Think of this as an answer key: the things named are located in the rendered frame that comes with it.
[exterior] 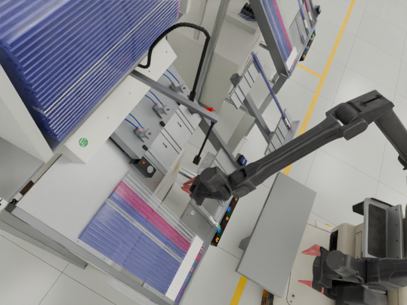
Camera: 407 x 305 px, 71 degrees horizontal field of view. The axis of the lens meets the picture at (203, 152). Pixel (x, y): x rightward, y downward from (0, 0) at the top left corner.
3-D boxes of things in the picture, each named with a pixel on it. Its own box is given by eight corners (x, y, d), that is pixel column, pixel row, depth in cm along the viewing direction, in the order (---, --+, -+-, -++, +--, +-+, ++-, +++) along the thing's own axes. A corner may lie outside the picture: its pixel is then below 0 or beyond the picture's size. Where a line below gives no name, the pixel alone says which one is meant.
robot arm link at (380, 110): (393, 94, 73) (370, 77, 80) (346, 128, 78) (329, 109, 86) (444, 171, 95) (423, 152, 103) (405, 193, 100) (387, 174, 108)
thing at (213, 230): (232, 173, 145) (244, 174, 141) (166, 302, 113) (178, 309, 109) (231, 172, 145) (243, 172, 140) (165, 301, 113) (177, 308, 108)
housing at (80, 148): (152, 65, 109) (177, 56, 99) (65, 162, 85) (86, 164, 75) (139, 46, 104) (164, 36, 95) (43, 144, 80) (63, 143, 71)
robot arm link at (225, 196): (229, 204, 93) (235, 190, 96) (220, 193, 89) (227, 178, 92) (213, 201, 98) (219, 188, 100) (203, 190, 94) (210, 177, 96)
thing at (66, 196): (194, 119, 124) (202, 118, 121) (99, 259, 92) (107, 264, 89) (148, 55, 106) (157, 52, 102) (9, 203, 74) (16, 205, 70)
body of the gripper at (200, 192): (187, 195, 97) (204, 197, 92) (200, 172, 102) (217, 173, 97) (196, 206, 101) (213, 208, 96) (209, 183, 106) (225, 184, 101)
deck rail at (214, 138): (234, 170, 146) (243, 170, 142) (232, 173, 145) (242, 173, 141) (151, 52, 107) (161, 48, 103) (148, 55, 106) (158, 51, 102)
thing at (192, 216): (235, 172, 143) (240, 172, 141) (169, 304, 111) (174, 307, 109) (217, 146, 132) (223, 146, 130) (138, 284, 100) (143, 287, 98)
